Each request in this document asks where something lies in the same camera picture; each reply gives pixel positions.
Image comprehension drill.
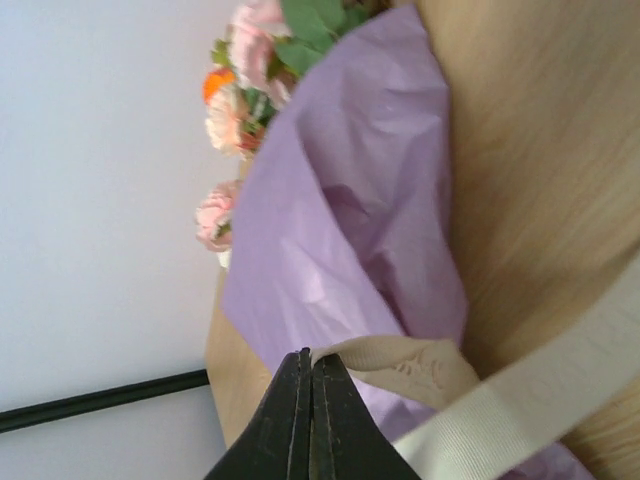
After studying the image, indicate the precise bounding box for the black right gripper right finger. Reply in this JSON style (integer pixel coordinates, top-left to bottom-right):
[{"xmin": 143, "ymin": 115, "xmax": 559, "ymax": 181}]
[{"xmin": 309, "ymin": 354, "xmax": 418, "ymax": 480}]

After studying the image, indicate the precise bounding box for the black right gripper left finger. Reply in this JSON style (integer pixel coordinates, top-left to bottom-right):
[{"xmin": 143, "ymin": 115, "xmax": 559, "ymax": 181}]
[{"xmin": 205, "ymin": 348, "xmax": 312, "ymax": 480}]

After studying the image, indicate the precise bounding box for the cream ribbon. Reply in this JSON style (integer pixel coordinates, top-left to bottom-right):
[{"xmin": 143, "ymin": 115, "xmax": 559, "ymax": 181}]
[{"xmin": 311, "ymin": 262, "xmax": 639, "ymax": 479}]

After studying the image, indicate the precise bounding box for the purple flower bouquet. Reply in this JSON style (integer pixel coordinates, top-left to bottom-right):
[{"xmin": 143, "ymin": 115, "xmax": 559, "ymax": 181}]
[{"xmin": 193, "ymin": 0, "xmax": 601, "ymax": 480}]

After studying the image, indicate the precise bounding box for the right black frame post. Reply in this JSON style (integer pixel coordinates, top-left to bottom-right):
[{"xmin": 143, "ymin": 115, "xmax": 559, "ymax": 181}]
[{"xmin": 1, "ymin": 369, "xmax": 209, "ymax": 434}]

